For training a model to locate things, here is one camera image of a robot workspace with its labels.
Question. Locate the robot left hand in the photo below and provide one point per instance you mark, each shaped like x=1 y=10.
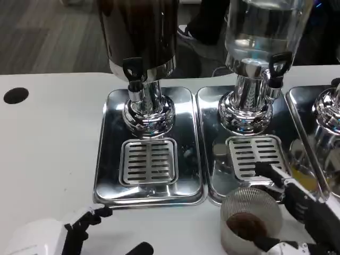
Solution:
x=37 y=236

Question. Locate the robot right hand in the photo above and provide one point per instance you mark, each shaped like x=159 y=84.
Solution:
x=318 y=223

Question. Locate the slotted steel drip grid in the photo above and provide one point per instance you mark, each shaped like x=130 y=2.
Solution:
x=247 y=154
x=148 y=162

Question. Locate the steel drip tray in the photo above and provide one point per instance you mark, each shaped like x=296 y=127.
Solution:
x=210 y=127
x=300 y=106
x=186 y=127

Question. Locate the black round counter hole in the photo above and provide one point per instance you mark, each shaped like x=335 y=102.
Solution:
x=16 y=95

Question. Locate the black dispenser tap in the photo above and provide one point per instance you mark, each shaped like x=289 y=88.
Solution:
x=279 y=66
x=132 y=69

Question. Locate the clear drink dispenser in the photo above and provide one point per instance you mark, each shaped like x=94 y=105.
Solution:
x=263 y=29

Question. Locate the dark drink dispenser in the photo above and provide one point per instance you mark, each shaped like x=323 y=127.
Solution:
x=138 y=32

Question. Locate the person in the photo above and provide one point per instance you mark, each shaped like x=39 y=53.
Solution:
x=207 y=21

